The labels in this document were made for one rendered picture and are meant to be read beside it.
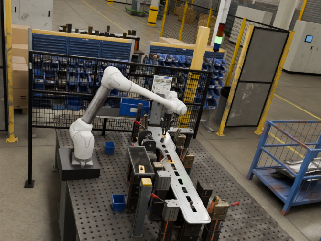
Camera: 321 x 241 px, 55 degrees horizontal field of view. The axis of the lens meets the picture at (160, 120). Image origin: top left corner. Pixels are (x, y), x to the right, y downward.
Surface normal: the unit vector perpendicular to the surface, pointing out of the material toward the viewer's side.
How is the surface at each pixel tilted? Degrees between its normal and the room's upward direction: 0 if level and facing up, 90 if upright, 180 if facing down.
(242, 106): 90
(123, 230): 0
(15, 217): 0
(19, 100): 91
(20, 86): 93
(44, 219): 0
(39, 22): 90
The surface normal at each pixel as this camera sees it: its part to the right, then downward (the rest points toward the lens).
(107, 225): 0.18, -0.90
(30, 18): 0.37, 0.44
